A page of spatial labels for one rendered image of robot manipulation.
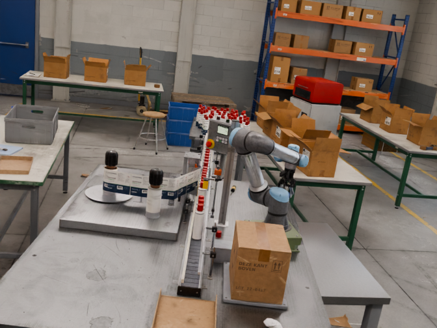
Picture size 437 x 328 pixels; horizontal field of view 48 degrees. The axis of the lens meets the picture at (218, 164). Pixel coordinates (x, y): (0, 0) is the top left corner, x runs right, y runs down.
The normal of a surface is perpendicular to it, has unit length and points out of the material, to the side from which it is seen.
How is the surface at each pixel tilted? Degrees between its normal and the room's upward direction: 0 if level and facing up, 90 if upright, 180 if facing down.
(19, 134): 90
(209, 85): 90
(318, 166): 90
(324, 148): 101
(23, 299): 0
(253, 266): 90
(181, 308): 0
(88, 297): 0
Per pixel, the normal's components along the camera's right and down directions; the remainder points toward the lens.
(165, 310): 0.12, -0.95
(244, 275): 0.01, 0.29
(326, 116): 0.35, 0.32
